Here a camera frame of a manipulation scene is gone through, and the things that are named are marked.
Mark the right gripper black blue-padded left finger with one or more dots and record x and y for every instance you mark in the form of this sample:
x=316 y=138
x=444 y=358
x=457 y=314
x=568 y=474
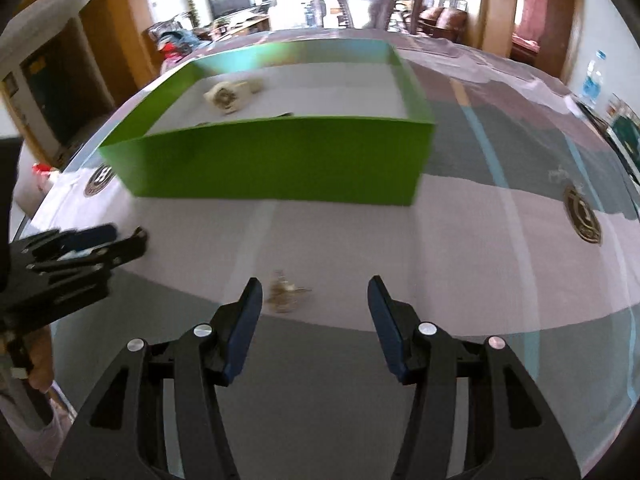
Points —
x=119 y=431

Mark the white wrist watch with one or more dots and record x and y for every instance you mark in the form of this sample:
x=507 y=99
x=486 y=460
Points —
x=231 y=96

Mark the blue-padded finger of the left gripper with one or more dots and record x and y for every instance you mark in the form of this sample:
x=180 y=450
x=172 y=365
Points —
x=54 y=244

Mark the plaid bed sheet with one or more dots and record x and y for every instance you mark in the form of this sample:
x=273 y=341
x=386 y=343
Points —
x=525 y=226

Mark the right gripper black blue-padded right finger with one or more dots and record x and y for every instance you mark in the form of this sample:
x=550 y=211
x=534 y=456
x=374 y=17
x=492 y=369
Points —
x=512 y=431

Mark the clear plastic water bottle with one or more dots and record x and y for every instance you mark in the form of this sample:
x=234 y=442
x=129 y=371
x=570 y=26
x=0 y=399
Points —
x=593 y=82

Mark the flat screen television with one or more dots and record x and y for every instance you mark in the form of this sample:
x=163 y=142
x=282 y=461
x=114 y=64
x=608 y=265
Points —
x=221 y=8

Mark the chair piled with clothes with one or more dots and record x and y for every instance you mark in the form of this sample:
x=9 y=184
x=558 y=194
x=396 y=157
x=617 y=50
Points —
x=172 y=41

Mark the green cardboard box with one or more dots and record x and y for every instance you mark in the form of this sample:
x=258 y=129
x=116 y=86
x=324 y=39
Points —
x=361 y=132

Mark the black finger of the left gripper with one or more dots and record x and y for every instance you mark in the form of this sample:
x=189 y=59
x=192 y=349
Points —
x=107 y=256

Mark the wooden tv cabinet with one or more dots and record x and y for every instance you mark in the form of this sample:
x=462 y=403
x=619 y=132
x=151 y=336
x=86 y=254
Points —
x=260 y=23

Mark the dark green gift box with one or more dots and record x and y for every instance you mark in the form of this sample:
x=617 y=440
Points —
x=627 y=133

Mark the brown leather armchair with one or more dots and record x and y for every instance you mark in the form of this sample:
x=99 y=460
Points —
x=441 y=22

